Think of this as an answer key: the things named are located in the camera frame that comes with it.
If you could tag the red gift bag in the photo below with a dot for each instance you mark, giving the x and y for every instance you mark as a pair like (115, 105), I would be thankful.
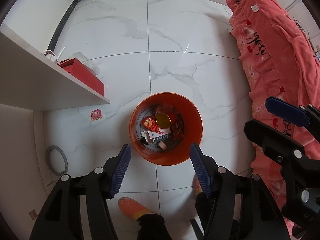
(81, 72)

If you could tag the pink cartoon sticker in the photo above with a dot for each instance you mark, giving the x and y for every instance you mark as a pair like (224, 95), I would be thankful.
(96, 115)

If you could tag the red snack wrapper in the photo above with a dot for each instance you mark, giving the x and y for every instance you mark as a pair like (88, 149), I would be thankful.
(177, 123)

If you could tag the orange left slipper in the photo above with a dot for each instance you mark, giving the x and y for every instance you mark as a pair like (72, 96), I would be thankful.
(133, 209)

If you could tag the black hair clip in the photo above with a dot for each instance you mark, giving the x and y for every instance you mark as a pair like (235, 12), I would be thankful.
(143, 141)

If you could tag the white shelf board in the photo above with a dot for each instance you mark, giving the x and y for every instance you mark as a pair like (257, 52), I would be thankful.
(30, 80)

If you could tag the pink bed cover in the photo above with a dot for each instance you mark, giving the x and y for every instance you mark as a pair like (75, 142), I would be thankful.
(278, 61)

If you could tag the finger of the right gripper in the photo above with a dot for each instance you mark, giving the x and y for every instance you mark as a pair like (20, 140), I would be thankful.
(286, 111)
(277, 146)

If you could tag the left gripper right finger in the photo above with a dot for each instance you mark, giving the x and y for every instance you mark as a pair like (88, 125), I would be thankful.
(201, 165)

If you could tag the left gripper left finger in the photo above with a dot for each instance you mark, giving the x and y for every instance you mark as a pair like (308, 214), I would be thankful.
(118, 167)

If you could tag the orange right slipper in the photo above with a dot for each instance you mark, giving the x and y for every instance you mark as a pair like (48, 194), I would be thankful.
(198, 189)

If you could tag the orange slipper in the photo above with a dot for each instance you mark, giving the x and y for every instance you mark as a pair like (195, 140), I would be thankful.
(133, 209)
(198, 189)

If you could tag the red trash bin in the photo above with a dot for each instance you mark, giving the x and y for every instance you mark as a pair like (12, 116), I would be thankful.
(167, 152)

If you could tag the small orange red wrapper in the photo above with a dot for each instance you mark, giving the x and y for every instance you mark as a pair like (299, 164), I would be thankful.
(150, 124)

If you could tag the red gold paper cup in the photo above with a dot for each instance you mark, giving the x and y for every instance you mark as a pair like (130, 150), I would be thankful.
(163, 120)

